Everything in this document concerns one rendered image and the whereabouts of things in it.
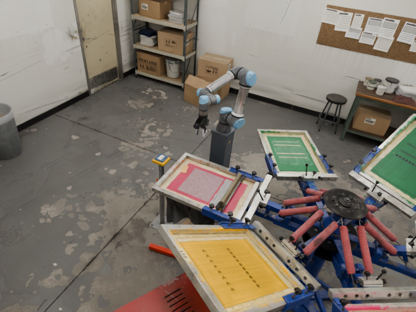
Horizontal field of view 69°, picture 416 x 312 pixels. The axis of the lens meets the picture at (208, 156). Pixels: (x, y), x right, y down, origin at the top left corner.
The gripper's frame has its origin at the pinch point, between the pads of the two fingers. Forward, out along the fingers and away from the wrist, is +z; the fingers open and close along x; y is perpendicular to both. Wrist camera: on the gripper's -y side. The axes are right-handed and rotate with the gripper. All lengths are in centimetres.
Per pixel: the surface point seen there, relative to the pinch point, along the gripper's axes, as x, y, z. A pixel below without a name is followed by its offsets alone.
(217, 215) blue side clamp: -44, -39, 35
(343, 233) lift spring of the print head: -129, -21, 13
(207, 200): -27, -26, 41
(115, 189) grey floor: 122, 4, 136
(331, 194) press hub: -113, 2, 5
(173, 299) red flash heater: -59, -115, 25
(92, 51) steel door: 355, 190, 61
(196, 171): 1.1, 0.5, 40.7
